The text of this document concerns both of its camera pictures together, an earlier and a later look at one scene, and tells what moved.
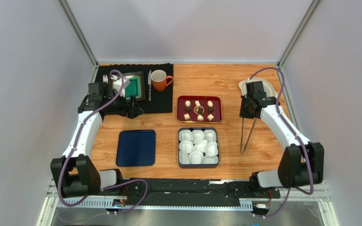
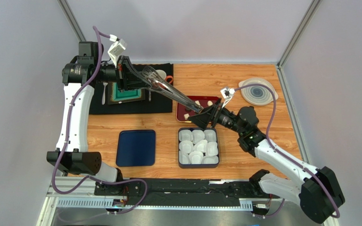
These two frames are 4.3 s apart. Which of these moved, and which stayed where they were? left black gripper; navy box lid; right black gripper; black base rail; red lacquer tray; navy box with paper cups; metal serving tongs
Moved: metal serving tongs; right black gripper; left black gripper
Stayed: black base rail; navy box with paper cups; red lacquer tray; navy box lid
